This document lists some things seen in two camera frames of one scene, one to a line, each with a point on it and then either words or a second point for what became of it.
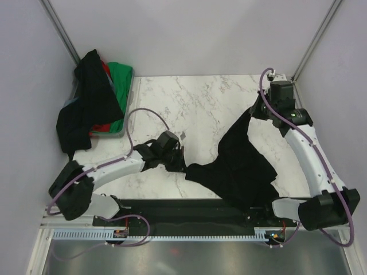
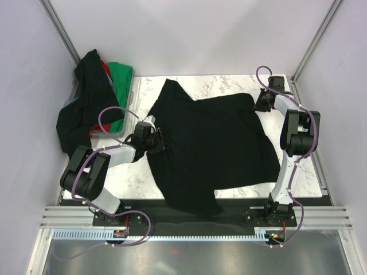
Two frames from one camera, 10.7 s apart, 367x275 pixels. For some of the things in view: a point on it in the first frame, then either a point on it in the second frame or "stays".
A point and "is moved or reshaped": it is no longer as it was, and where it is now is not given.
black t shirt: (241, 173) is moved or reshaped
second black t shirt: (97, 102) stays
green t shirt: (121, 74) stays
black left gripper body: (172, 160) -> (155, 142)
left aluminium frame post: (60, 30) stays
